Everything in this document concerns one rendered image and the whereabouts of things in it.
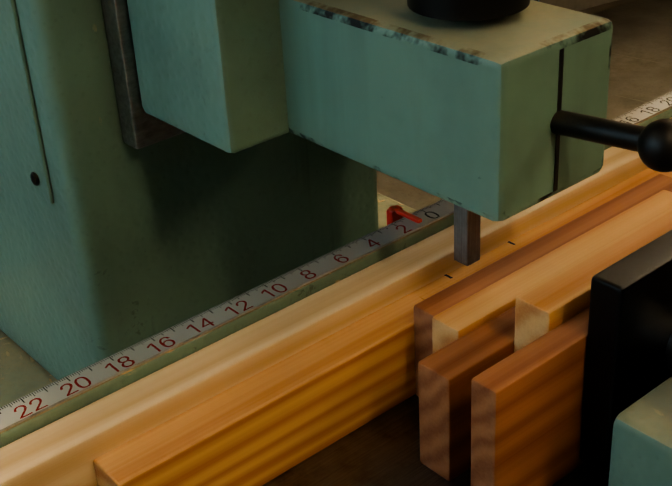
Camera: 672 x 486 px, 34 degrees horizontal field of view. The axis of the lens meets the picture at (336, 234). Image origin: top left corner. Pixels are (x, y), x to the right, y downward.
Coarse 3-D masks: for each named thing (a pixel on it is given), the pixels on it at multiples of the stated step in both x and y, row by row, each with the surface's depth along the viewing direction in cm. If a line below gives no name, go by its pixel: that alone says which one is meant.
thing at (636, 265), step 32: (640, 256) 43; (608, 288) 41; (640, 288) 42; (608, 320) 42; (640, 320) 43; (608, 352) 43; (640, 352) 44; (608, 384) 43; (640, 384) 44; (608, 416) 44; (608, 448) 45
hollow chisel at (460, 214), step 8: (456, 208) 51; (456, 216) 51; (464, 216) 51; (472, 216) 51; (456, 224) 51; (464, 224) 51; (472, 224) 51; (456, 232) 52; (464, 232) 51; (472, 232) 51; (456, 240) 52; (464, 240) 51; (472, 240) 51; (456, 248) 52; (464, 248) 52; (472, 248) 52; (456, 256) 52; (464, 256) 52; (472, 256) 52; (464, 264) 52
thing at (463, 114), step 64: (320, 0) 49; (384, 0) 49; (320, 64) 50; (384, 64) 46; (448, 64) 43; (512, 64) 42; (576, 64) 44; (320, 128) 52; (384, 128) 48; (448, 128) 45; (512, 128) 43; (448, 192) 46; (512, 192) 44
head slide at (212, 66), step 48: (144, 0) 53; (192, 0) 50; (240, 0) 49; (144, 48) 55; (192, 48) 51; (240, 48) 50; (144, 96) 56; (192, 96) 53; (240, 96) 51; (240, 144) 52
